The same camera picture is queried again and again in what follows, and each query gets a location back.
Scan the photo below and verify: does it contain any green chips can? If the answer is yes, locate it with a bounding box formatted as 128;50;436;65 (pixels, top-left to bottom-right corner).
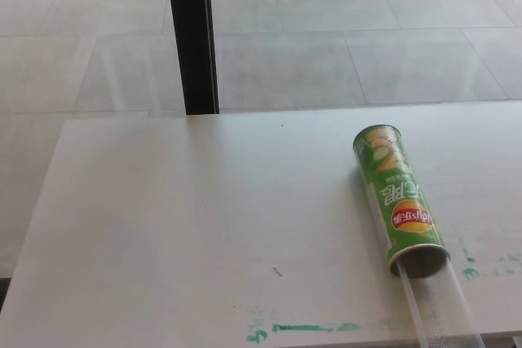
352;123;452;280

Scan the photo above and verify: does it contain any black metal window post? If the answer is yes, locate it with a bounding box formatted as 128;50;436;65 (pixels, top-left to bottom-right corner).
164;0;221;116

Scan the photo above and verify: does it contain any clear plastic chips tray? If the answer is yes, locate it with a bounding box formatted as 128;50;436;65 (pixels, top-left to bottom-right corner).
391;256;484;348

